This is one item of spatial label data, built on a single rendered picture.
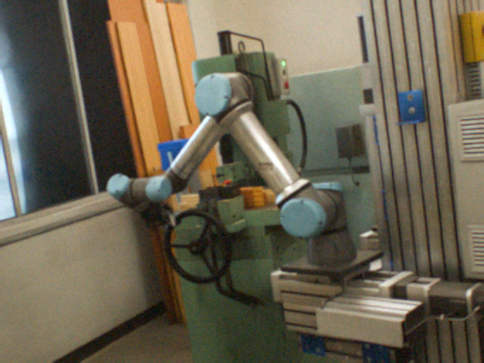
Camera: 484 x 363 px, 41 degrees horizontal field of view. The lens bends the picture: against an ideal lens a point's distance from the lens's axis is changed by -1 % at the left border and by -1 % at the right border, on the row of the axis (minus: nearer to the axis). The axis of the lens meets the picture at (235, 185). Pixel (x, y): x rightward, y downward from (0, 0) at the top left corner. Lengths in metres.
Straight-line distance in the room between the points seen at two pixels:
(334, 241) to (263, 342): 0.86
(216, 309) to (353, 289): 0.94
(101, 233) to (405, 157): 2.43
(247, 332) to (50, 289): 1.37
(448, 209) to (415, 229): 0.12
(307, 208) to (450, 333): 0.58
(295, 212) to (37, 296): 2.12
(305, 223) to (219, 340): 1.10
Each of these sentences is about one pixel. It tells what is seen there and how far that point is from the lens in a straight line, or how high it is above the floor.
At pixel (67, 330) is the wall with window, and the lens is 3.81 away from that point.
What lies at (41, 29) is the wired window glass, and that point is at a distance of 3.93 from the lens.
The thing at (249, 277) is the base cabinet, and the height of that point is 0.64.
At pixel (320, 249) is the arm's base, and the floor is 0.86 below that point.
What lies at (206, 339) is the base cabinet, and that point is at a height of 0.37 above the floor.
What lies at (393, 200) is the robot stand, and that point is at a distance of 1.97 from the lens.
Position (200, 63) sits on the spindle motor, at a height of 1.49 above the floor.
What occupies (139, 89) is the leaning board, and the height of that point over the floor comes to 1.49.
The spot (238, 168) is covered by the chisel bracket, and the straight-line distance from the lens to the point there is 2.72.
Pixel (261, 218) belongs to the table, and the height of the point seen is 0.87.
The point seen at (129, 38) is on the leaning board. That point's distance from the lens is 4.19.
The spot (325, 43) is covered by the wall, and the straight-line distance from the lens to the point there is 4.94.
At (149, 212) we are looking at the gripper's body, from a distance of 2.17.
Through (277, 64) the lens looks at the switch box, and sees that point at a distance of 2.89.
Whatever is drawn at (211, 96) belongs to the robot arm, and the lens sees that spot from 1.84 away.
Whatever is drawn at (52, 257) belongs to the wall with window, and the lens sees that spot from 3.70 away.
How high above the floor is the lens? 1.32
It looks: 7 degrees down
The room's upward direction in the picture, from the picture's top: 8 degrees counter-clockwise
